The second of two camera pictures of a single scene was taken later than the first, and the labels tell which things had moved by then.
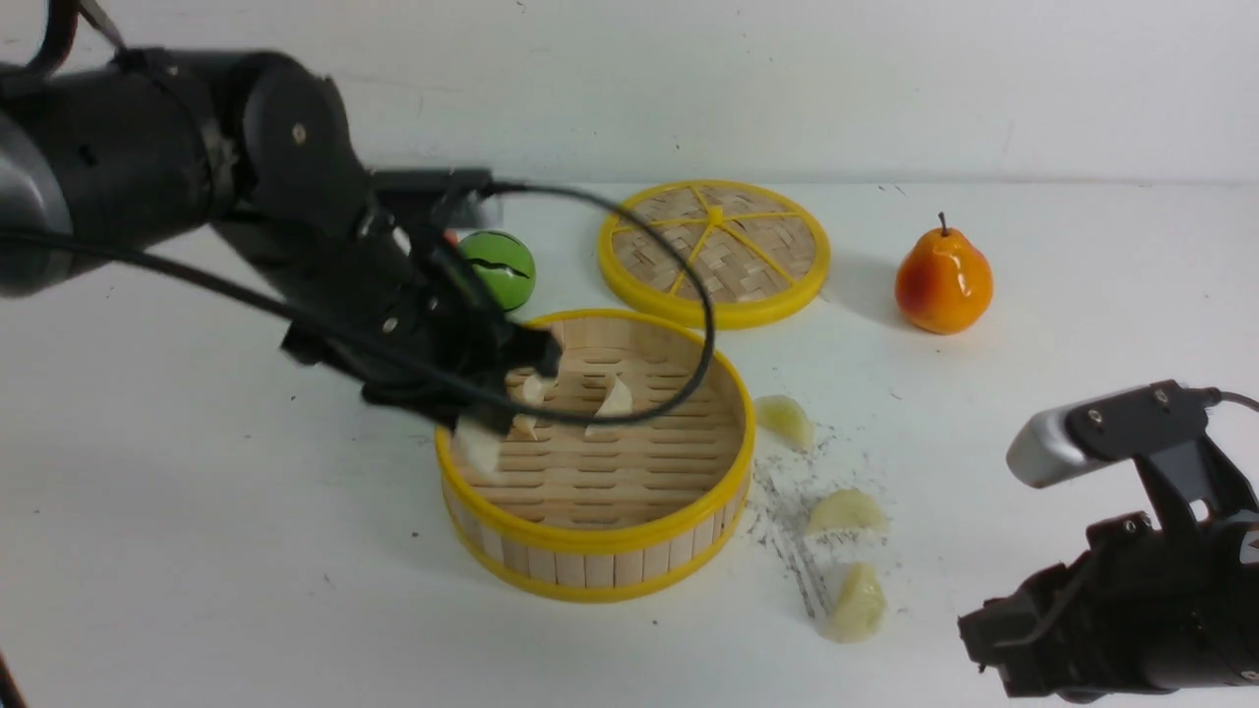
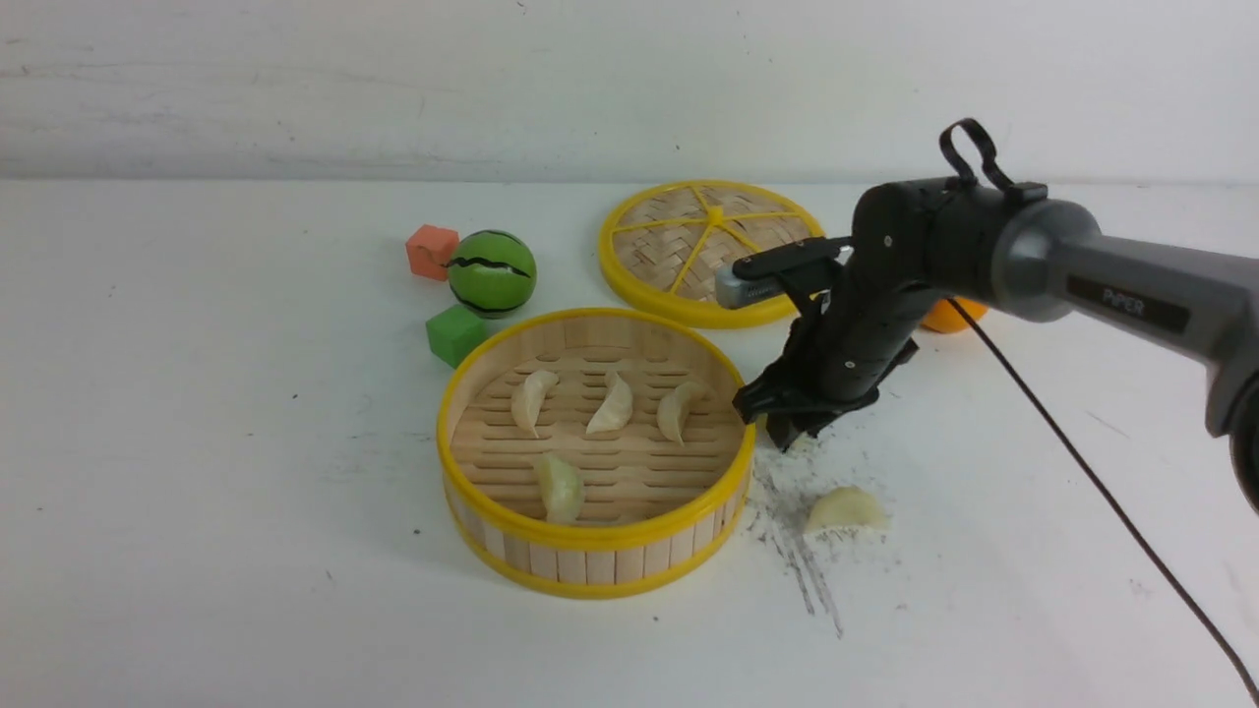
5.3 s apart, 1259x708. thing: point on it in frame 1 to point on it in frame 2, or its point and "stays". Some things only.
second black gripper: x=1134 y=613 to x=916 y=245
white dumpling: x=533 y=389 stays
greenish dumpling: x=861 y=607 to x=563 y=490
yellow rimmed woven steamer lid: x=760 y=253 stays
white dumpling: x=482 y=446 to x=673 y=407
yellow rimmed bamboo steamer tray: x=628 y=466 stays
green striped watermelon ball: x=503 y=264 stays
